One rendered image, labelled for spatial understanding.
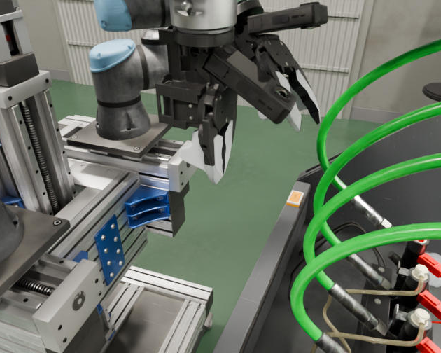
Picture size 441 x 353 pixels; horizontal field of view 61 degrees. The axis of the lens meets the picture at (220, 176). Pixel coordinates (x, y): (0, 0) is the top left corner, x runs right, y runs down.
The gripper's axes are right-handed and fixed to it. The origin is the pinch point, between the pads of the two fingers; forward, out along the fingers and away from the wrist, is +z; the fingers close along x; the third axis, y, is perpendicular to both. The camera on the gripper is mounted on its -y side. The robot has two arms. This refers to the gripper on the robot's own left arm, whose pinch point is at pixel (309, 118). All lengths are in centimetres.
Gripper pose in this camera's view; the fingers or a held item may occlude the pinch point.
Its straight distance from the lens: 59.5
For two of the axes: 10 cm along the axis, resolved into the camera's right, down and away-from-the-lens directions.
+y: -6.8, 3.9, 6.3
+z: 4.6, 8.9, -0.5
